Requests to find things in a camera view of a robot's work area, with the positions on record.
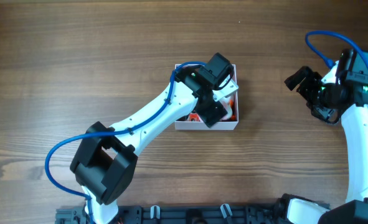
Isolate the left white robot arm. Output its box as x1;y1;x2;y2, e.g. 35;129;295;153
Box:
70;53;237;223

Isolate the pink plush pig toy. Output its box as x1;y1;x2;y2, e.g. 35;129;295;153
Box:
220;96;236;121

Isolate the left blue cable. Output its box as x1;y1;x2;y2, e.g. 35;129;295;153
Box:
44;61;208;224

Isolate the red toy fire truck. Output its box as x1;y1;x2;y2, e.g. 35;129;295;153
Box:
184;113;201;122

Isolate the white cardboard box pink interior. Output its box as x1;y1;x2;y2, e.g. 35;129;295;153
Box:
174;63;240;131

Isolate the white plush duck toy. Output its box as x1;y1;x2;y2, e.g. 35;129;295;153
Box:
225;96;235;120

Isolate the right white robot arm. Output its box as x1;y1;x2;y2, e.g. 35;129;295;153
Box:
274;49;368;223

